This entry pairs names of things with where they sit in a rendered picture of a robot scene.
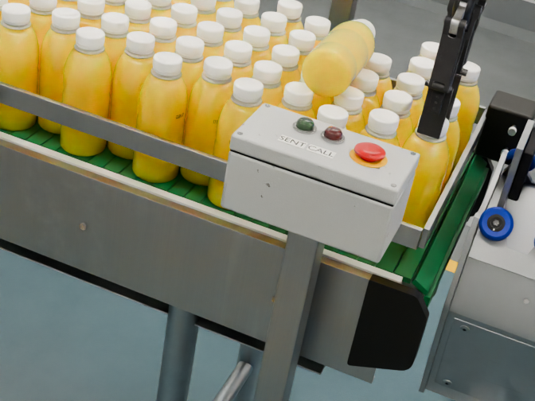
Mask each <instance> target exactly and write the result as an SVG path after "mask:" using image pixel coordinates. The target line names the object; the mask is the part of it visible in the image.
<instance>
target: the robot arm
mask: <svg viewBox="0 0 535 401"><path fill-rule="evenodd" d="M485 6H486V0H450V1H449V3H448V7H447V16H446V17H445V18H444V25H443V32H442V36H441V39H440V43H439V48H438V51H437V54H436V58H435V63H434V66H433V69H432V75H431V78H430V80H426V81H425V83H424V85H425V86H428V93H427V96H426V99H425V102H424V107H423V110H422V114H421V116H420V122H419V125H418V128H417V133H420V134H424V135H427V136H429V137H432V138H437V139H439V137H440V135H441V132H442V129H443V125H444V121H445V119H448V121H449V119H450V117H451V112H452V108H453V106H454V102H455V97H456V95H457V91H458V89H459V84H460V81H461V78H462V76H467V73H468V70H467V69H465V68H463V66H464V65H465V64H466V63H467V57H468V53H469V51H470V47H471V43H472V40H473V37H474V32H475V30H476V29H477V27H478V23H479V20H480V17H481V14H482V12H483V11H484V9H485Z"/></svg>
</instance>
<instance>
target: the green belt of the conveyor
mask: <svg viewBox="0 0 535 401"><path fill-rule="evenodd" d="M37 118H38V116H37ZM0 131H1V132H3V133H6V134H9V135H12V136H14V137H17V138H20V139H23V140H26V141H28V142H31V143H34V144H37V145H39V146H43V147H45V148H47V149H50V150H54V151H56V152H58V153H61V154H65V155H67V156H69V157H72V158H75V159H78V160H81V161H83V162H87V163H89V164H92V165H95V166H98V167H100V168H103V169H106V170H109V171H112V172H113V173H117V174H120V175H122V176H124V177H129V178H130V179H133V180H136V181H139V182H142V183H144V184H147V185H150V186H153V187H155V188H158V189H161V190H164V191H167V192H168V193H173V194H175V195H177V196H180V197H184V198H186V199H188V200H191V201H195V202H197V203H199V204H203V205H205V206H208V207H210V208H214V209H216V210H219V211H222V212H225V213H228V214H230V215H233V216H236V217H239V218H241V219H243V220H247V221H250V222H252V223H254V224H258V225H260V226H263V227H266V228H270V229H271V230H274V231H277V232H280V233H283V234H285V235H287V234H288V231H286V230H284V229H282V228H277V227H276V226H273V225H270V224H267V223H264V222H262V221H259V220H256V219H253V218H251V217H248V216H245V215H242V214H239V213H238V212H234V211H231V210H226V209H222V208H219V207H217V206H216V205H214V204H213V203H212V202H211V201H210V200H209V198H208V196H207V190H208V186H203V185H195V184H193V183H191V182H189V181H187V180H186V179H185V178H184V177H183V176H182V175H181V172H180V166H179V172H178V175H177V176H176V177H175V178H174V179H173V180H172V181H168V182H164V183H153V182H149V181H144V180H142V179H140V178H139V177H137V176H136V175H135V174H134V172H133V170H132V161H133V160H131V159H125V158H120V157H117V156H115V155H114V154H113V153H112V152H111V151H110V150H109V149H108V147H107V145H106V148H105V149H104V151H103V152H101V153H100V154H97V155H94V156H89V157H81V156H76V155H73V154H70V153H68V152H66V151H65V150H64V149H63V148H62V147H61V144H60V135H59V134H54V133H50V132H48V131H46V130H44V129H42V128H41V127H40V125H39V124H38V121H36V122H35V124H34V125H33V126H32V127H30V128H29V129H27V130H20V131H10V130H3V129H1V128H0ZM473 155H474V153H472V154H471V156H470V158H469V160H468V162H467V164H466V166H465V168H464V170H463V172H462V174H461V176H460V178H459V180H458V182H457V184H456V186H455V188H454V190H453V192H452V194H451V196H450V198H449V200H448V202H447V204H446V206H445V208H444V210H443V212H442V214H441V216H440V218H439V220H438V222H437V224H436V226H435V228H434V230H433V232H432V234H431V236H430V238H429V240H428V242H427V244H426V246H425V248H424V249H423V248H420V247H418V248H417V249H416V250H415V249H412V248H410V247H406V246H404V245H401V244H398V243H394V242H393V241H391V243H390V244H389V246H388V248H387V250H386V251H385V253H384V255H383V256H382V258H381V261H380V262H379V263H375V262H373V261H370V260H368V259H364V258H362V257H359V256H356V255H353V254H350V253H348V252H345V251H342V250H339V249H337V248H334V247H331V246H328V245H325V247H324V248H325V249H326V250H329V251H333V252H335V253H338V254H340V255H344V256H346V257H349V258H351V259H355V260H357V261H360V262H363V263H366V264H369V265H371V266H373V267H377V268H380V269H382V270H384V271H388V272H390V273H393V274H397V275H399V276H401V277H403V280H402V282H406V283H408V284H410V282H411V281H412V284H413V285H414V286H415V287H416V288H417V289H418V290H419V291H420V292H421V293H422V294H423V295H425V296H424V301H425V304H426V306H427V307H429V305H430V302H431V300H432V298H433V295H434V293H435V291H436V289H437V286H438V285H439V282H440V279H441V278H442V276H443V273H444V271H445V269H446V267H447V264H448V262H449V260H450V258H451V255H452V253H453V251H454V249H455V246H456V244H457V243H458V241H459V237H460V236H461V234H462V231H463V229H464V227H465V225H466V222H467V220H468V218H469V215H470V214H471V211H472V209H473V207H474V204H475V202H476V200H477V198H478V195H479V193H480V191H481V189H482V187H483V184H484V182H485V180H486V176H487V174H488V171H489V168H486V165H487V162H486V161H485V160H484V159H483V158H482V157H481V156H479V155H477V154H476V155H475V156H474V157H473ZM472 158H473V159H472ZM471 159H472V161H471ZM470 162H471V163H470ZM469 164H470V165H469ZM468 166H469V167H468ZM467 167H468V169H467ZM466 170H467V171H466ZM465 172H466V173H465ZM464 174H465V175H464ZM463 175H464V177H463ZM462 178H463V179H462ZM461 180H462V181H461ZM460 182H461V183H460ZM459 183H460V185H459ZM458 186H459V187H458ZM457 188H458V189H457ZM456 189H457V191H456ZM455 191H456V194H455ZM454 194H455V196H454ZM453 196H454V198H453V200H452V202H451V199H452V197H453ZM450 202H451V204H450ZM449 204H450V206H449V208H448V210H447V207H448V205H449ZM446 210H447V212H446ZM445 212H446V214H445V216H444V218H443V215H444V213H445ZM442 218H443V220H442ZM441 220H442V222H441V224H440V226H439V223H440V221H441ZM438 226H439V228H438ZM437 228H438V230H437V232H436V229H437ZM435 232H436V233H435ZM434 235H435V236H434ZM433 236H434V238H433ZM432 238H433V239H432ZM431 241H432V242H431ZM430 243H431V244H430ZM429 244H430V246H429ZM428 246H429V247H428ZM427 249H428V250H427ZM426 251H427V252H426ZM425 252H426V254H425ZM424 254H425V256H424ZM423 257H424V259H423V261H422V263H421V264H420V262H421V260H422V258H423ZM419 265H420V267H419V269H418V271H417V272H416V270H417V268H418V266H419ZM415 273H416V275H415V277H414V279H413V280H412V278H413V276H414V274H415Z"/></svg>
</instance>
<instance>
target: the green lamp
mask: <svg viewBox="0 0 535 401"><path fill-rule="evenodd" d="M296 126H297V127H298V128H299V129H300V130H313V129H314V121H313V120H312V119H310V118H308V117H301V118H299V119H298V120H297V122H296Z"/></svg>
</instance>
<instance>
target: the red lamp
mask: <svg viewBox="0 0 535 401"><path fill-rule="evenodd" d="M324 136H325V137H326V138H328V139H331V140H340V139H342V130H341V129H340V128H338V127H334V126H331V127H327V128H326V129H325V130H324Z"/></svg>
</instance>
